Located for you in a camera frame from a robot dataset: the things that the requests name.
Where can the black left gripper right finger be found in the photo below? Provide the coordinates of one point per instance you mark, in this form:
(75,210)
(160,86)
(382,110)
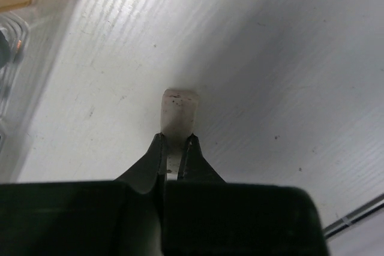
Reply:
(204,215)

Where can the clear plastic bin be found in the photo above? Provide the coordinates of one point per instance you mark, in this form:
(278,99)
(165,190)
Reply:
(15,38)

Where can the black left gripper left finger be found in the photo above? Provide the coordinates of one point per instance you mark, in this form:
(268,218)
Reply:
(110,217)

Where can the grey white eraser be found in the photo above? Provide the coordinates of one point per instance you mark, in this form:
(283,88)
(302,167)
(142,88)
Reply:
(178,117)

